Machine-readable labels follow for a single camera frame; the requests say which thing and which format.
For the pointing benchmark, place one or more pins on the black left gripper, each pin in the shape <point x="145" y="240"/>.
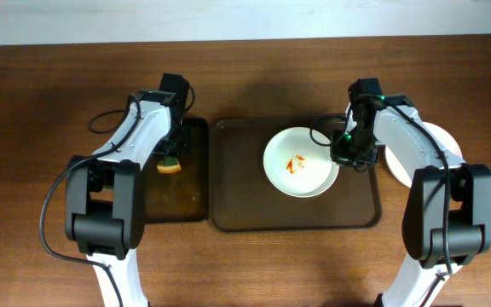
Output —
<point x="171" y="153"/>

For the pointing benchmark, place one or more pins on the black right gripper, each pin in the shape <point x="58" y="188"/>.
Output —
<point x="352" y="155"/>

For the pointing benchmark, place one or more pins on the green yellow sponge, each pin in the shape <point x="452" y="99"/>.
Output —
<point x="168" y="165"/>

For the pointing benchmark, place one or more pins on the cream plate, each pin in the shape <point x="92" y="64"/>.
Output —
<point x="296" y="165"/>

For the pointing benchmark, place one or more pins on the pink-white plate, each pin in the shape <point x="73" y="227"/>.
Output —
<point x="439" y="133"/>

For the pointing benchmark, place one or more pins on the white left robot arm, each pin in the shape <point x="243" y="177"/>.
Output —
<point x="105" y="207"/>

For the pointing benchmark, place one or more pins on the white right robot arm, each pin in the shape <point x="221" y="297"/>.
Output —
<point x="447" y="219"/>

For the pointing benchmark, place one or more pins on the small black tray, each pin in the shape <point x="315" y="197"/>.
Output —
<point x="181" y="196"/>

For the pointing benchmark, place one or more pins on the large brown serving tray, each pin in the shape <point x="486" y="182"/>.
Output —
<point x="241" y="197"/>

